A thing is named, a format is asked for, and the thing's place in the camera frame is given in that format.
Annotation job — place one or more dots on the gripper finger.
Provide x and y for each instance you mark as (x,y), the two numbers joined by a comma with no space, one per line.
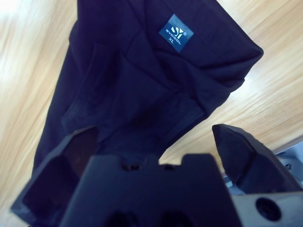
(246,158)
(52,175)

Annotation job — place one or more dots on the black polo shirt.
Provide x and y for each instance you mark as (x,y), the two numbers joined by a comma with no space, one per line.
(130,82)

